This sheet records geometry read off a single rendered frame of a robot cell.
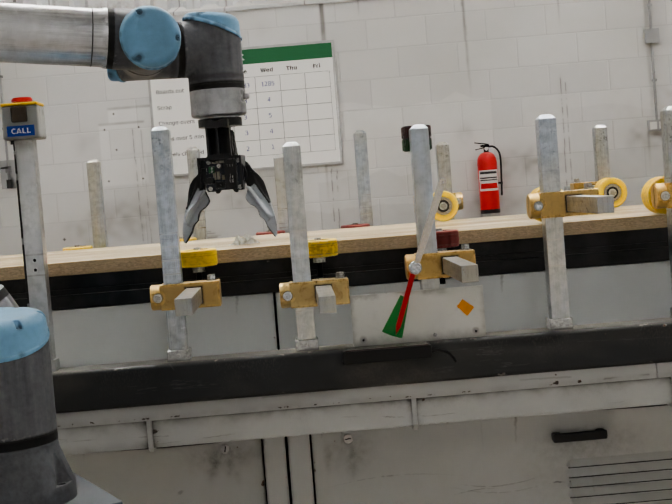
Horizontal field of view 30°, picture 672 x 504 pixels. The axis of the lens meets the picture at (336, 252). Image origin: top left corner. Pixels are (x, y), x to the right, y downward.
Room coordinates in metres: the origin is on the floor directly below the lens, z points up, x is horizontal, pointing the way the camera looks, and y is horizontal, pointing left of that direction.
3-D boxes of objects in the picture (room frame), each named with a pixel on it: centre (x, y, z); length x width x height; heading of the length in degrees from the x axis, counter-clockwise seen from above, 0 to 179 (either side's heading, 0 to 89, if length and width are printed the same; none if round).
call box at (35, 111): (2.43, 0.58, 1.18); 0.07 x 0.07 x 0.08; 2
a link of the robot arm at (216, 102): (2.05, 0.17, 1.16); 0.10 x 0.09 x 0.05; 87
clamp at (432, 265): (2.46, -0.20, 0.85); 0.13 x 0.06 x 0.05; 92
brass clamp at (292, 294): (2.45, 0.05, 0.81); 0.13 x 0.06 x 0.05; 92
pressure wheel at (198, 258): (2.59, 0.29, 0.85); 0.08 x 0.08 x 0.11
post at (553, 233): (2.46, -0.43, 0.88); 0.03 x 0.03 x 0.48; 2
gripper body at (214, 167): (2.04, 0.17, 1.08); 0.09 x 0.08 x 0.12; 177
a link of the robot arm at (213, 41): (2.04, 0.17, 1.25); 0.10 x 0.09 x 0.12; 104
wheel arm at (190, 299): (2.39, 0.28, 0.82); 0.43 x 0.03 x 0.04; 2
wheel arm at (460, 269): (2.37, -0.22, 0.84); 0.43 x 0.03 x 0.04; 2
